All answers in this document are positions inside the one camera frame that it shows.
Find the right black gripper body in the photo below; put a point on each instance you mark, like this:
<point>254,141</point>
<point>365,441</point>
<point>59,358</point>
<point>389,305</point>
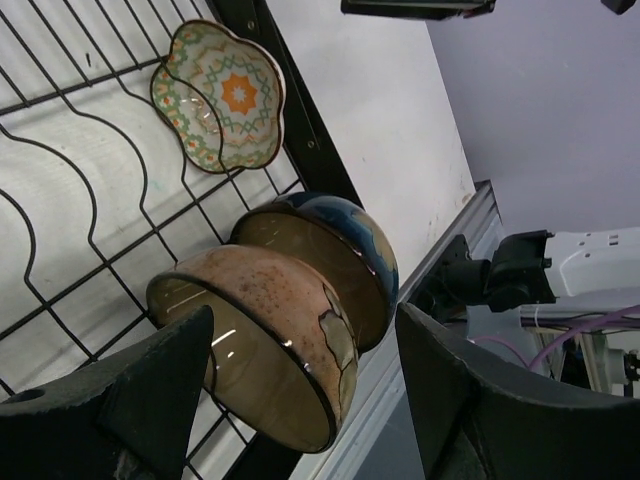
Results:
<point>418,9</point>

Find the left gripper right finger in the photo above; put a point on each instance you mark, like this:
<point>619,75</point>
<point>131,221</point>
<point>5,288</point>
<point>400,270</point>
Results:
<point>477,416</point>

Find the black wire dish rack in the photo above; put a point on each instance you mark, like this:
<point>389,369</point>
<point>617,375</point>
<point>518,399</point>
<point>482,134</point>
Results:
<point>97,194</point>

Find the pink floral bowl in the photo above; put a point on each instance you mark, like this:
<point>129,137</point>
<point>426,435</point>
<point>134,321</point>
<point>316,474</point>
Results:
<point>283,355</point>

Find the dark blue floral bowl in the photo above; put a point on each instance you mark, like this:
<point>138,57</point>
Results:
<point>341,241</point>

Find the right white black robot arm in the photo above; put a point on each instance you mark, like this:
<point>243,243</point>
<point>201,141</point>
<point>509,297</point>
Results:
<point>539,267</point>

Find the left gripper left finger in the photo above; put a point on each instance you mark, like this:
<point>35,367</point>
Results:
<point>127,416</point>

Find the white scalloped patterned bowl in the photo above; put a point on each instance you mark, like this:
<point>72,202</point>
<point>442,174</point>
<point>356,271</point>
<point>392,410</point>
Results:
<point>223,95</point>

